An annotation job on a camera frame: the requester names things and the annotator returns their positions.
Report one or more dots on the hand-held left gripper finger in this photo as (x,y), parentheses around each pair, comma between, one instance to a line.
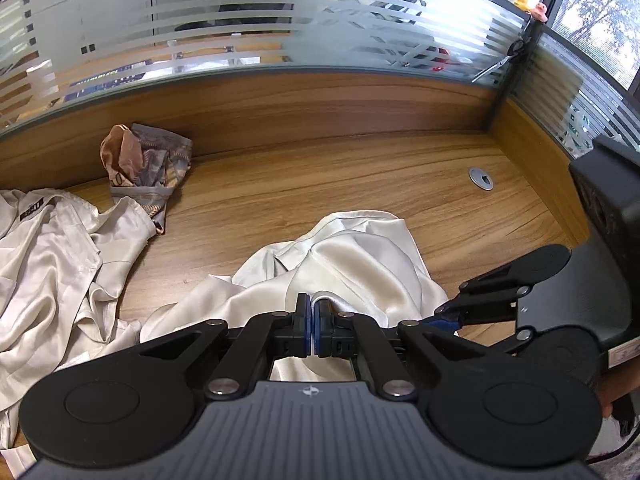
(317,335)
(306,335)

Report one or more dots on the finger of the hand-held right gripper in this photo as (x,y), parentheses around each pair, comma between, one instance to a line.
(465,310)
(445,325)

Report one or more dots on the cream satin garment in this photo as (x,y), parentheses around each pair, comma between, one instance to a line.
(350,260)

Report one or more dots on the cream satin collared shirt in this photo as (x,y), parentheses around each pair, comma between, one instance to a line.
(45,280)

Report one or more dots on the person's right hand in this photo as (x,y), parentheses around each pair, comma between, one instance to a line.
(617,390)

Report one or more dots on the green printed plastic bag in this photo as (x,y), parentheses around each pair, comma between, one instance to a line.
(580,125)

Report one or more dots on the glass and wood desk partition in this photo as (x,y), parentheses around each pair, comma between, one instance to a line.
(555,80)
(200,20)

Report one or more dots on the brown patterned satin cloth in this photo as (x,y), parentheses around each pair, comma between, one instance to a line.
(145,165)

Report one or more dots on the window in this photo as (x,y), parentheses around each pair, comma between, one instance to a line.
(590,15)

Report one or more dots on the pink rubber duck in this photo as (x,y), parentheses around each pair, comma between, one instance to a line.
(541,11)

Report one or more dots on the yellow rubber duck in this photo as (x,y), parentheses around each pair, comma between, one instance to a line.
(522,2)

